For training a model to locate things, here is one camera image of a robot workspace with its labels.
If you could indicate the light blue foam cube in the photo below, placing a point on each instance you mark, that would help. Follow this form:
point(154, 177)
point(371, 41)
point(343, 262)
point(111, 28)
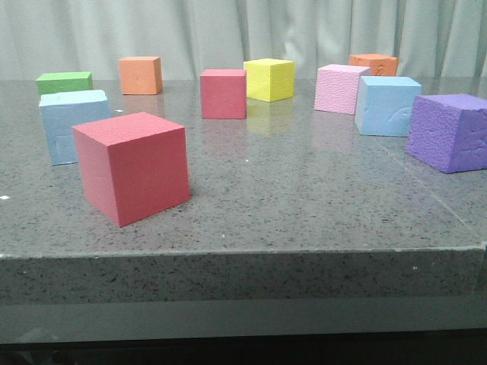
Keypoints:
point(384, 105)
point(61, 111)

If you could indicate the small red foam cube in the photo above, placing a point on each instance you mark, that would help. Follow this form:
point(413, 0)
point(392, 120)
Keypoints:
point(223, 93)

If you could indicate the yellow foam cube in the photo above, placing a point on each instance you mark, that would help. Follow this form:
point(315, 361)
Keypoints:
point(270, 79)

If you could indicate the large red foam cube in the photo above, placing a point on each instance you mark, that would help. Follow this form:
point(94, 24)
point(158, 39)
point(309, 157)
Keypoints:
point(132, 166)

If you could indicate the pink foam cube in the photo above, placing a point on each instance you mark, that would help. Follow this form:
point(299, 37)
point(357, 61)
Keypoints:
point(337, 88)

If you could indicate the left orange foam cube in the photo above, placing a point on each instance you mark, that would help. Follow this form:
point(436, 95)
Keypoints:
point(140, 75)

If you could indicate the orange foam cube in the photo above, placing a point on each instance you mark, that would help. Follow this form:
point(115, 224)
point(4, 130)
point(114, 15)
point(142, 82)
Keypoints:
point(378, 64)
point(140, 75)

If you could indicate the right orange foam cube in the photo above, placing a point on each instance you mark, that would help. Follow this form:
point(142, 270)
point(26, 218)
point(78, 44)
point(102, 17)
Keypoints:
point(378, 64)

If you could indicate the purple foam cube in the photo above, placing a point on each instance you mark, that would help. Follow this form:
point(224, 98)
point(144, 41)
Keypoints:
point(448, 132)

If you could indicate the green foam cube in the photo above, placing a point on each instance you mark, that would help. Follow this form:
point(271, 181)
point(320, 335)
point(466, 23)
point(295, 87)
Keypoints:
point(51, 83)

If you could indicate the grey-green curtain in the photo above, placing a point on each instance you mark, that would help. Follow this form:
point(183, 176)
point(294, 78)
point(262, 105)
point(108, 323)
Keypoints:
point(430, 38)

